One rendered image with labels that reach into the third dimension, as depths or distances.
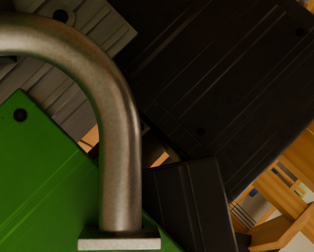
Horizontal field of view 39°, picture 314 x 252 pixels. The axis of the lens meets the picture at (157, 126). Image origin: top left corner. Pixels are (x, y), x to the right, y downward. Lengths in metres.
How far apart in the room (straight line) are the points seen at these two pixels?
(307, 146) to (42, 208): 0.87
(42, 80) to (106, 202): 0.12
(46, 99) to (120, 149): 0.09
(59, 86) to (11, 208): 0.10
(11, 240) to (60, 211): 0.04
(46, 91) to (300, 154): 0.84
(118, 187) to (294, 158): 0.85
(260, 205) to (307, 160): 8.44
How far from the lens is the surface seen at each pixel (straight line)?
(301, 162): 1.12
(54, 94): 0.35
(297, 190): 9.22
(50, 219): 0.34
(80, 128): 0.99
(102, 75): 0.30
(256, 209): 9.52
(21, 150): 0.34
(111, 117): 0.29
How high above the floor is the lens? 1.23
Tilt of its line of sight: 13 degrees down
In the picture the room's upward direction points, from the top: 134 degrees clockwise
